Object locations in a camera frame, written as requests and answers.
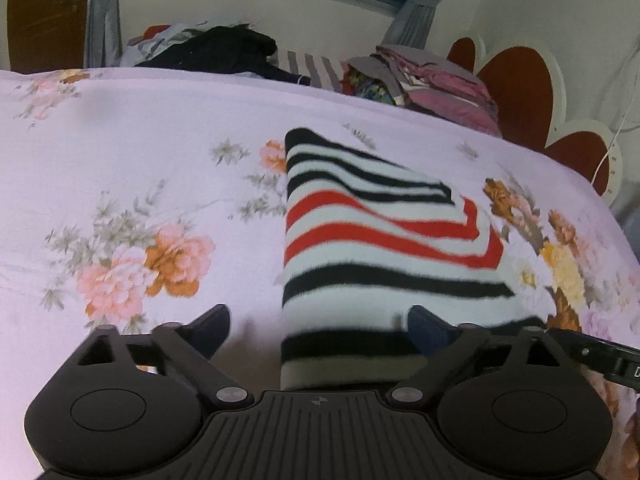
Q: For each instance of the red cloth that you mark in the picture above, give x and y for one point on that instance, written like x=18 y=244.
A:
x=156 y=31

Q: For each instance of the grey curtain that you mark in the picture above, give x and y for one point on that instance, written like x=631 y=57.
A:
x=105 y=15
x=417 y=5

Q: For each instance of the black cloth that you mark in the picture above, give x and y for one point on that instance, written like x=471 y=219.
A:
x=225 y=50

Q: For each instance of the pink floral bed sheet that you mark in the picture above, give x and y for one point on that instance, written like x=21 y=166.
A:
x=150 y=160

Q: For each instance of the colourful patterned cloth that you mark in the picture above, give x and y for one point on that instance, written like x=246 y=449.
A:
x=372 y=87

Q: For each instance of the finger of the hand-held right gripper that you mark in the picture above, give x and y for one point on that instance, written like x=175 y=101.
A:
x=605 y=357

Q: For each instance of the brown wooden door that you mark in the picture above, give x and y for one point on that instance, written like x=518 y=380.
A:
x=47 y=15

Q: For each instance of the grey white striped cloth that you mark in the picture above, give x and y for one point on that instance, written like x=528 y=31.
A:
x=315 y=67

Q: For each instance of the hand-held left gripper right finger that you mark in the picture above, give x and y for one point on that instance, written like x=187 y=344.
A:
x=425 y=330

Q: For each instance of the light blue cloth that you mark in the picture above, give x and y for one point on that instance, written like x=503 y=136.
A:
x=150 y=47

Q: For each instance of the red black white striped garment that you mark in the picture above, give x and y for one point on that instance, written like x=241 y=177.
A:
x=375 y=245

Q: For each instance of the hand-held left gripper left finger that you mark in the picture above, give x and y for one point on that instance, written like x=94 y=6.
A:
x=216 y=327

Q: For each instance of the stack of pink folded clothes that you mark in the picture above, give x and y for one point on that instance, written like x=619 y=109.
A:
x=450 y=85

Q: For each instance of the red white scalloped headboard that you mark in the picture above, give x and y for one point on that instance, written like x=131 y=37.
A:
x=525 y=90

